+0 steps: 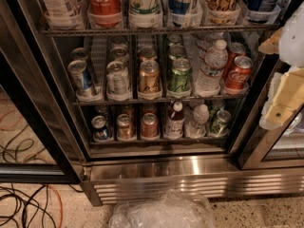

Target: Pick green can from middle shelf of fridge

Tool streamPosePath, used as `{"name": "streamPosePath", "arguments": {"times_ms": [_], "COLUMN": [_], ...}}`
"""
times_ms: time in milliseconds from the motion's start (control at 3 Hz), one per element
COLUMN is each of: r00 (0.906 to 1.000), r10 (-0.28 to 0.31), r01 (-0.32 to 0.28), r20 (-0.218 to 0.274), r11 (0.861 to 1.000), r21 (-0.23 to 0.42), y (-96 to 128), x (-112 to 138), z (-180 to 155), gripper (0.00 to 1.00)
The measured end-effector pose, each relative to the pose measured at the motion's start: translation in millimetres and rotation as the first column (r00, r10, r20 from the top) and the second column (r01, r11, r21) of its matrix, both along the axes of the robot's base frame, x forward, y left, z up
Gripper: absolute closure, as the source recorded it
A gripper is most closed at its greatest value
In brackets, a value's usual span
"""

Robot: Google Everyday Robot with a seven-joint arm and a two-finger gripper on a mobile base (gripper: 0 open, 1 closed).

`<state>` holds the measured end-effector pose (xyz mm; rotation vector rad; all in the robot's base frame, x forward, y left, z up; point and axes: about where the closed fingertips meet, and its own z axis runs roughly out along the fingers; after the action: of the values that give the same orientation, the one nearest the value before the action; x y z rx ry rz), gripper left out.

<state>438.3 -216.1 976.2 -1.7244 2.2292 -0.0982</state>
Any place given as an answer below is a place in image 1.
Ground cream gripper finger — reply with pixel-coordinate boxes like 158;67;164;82
259;66;304;130
258;28;282;55

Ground green soda can front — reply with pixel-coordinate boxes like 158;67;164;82
168;58;192;93

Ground green soda can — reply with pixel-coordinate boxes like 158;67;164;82
168;45;186;67
166;34;183;47
168;58;192;93

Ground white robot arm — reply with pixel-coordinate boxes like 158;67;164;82
258;2;304;130

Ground red cola can rear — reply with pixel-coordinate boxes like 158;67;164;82
221;42;246;80

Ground red cola can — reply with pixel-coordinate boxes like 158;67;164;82
221;42;246;80
224;56;253;89

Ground red cola can front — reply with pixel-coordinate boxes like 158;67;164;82
224;56;253;89

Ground clear water bottle middle shelf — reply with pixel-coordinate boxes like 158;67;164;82
196;40;228;91

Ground clear water bottle shelf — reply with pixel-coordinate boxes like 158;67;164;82
196;40;228;91
186;104;209;139

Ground green can bottom shelf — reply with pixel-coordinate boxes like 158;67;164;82
209;110;231;136

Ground green soda can rear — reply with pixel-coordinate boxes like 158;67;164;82
166;34;183;47

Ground clear water bottle bottom shelf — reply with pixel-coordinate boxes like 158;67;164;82
186;104;209;139

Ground gold soda can rear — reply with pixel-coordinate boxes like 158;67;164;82
139;47;157;62

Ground gold soda can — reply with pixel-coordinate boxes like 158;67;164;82
139;60;160;94
139;47;157;62

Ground gold soda can front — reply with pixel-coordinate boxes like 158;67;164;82
139;60;160;94

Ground red orange can bottom shelf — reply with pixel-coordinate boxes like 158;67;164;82
141;113;159;138

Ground stainless steel display fridge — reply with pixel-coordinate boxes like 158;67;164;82
0;0;304;206

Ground white silver can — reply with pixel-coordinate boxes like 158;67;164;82
110;47;129;66
110;35;128;49
106;61;130;95

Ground white silver can rear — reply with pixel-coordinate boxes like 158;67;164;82
110;35;128;49

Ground white silver can front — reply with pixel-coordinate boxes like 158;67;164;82
106;61;130;95

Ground gold can bottom shelf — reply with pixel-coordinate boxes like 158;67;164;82
117;114;134;139

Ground blue pepsi can bottom shelf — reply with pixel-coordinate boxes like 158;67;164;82
91;115;112;142

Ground blue silver can rear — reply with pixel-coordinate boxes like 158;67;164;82
71;47;95;77

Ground blue silver can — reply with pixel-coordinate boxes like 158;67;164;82
67;60;97;97
71;47;95;77

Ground blue silver can front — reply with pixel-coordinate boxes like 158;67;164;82
67;60;97;97

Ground blue bottle top right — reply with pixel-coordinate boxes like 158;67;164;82
243;0;278;23

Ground gold black bottle top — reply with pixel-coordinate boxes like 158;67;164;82
205;0;238;24

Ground blue silver bottle top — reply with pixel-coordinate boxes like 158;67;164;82
168;0;198;28

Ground dark juice bottle white cap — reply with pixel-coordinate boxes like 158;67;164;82
165;101;184;140

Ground white green bottle top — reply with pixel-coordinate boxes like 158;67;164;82
129;0;159;28

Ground clear plastic bag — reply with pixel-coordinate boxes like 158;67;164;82
108;190;216;228

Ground large coca-cola bottle top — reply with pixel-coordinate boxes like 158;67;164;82
89;0;122;28

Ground white labelled bottle top left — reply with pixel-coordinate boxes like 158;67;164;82
43;0;85;30

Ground orange cable on floor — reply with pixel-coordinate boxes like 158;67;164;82
46;183;65;228

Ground black cables on floor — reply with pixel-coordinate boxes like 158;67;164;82
0;183;84;228

